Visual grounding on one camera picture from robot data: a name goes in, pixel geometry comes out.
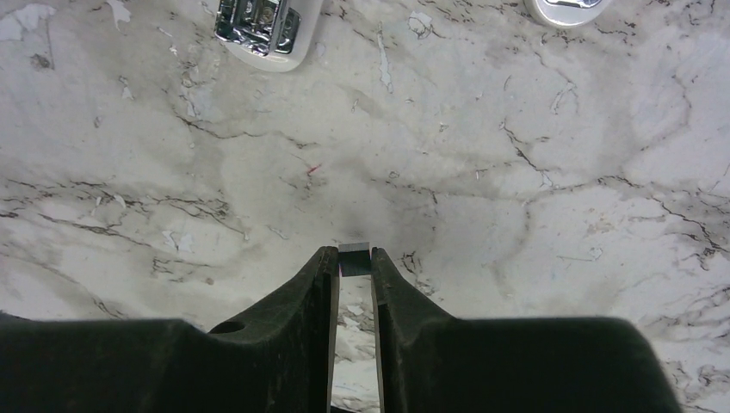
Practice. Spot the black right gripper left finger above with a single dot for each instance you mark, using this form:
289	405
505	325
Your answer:
275	356

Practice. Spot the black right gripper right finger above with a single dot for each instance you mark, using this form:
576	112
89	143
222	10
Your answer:
432	361

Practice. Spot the grey staple strip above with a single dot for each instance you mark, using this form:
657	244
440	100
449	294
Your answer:
354	259

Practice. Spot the long white stapler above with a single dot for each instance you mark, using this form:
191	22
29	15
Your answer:
270	35

